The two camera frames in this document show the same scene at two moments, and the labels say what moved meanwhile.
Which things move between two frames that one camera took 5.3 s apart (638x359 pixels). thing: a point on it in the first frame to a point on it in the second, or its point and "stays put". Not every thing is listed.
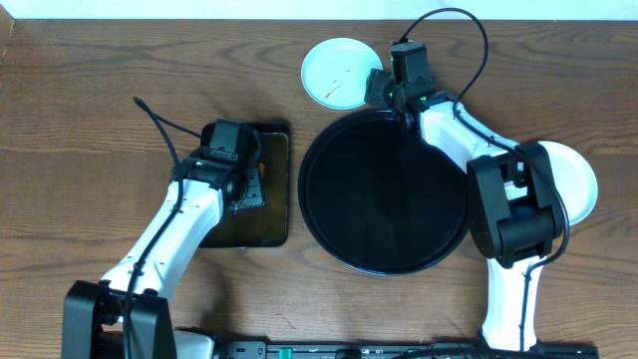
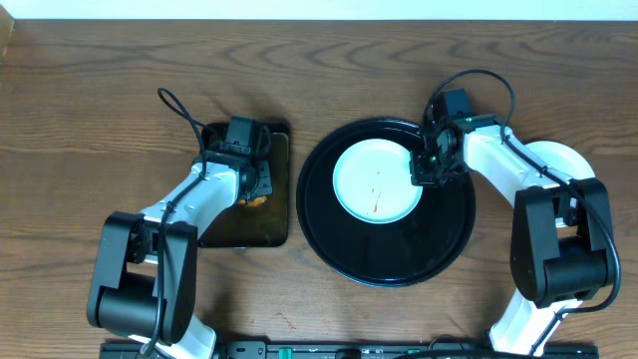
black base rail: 400,349 stays put
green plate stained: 335,72 to 372,182
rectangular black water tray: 266,225 stays put
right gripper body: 383,92 to 432,170
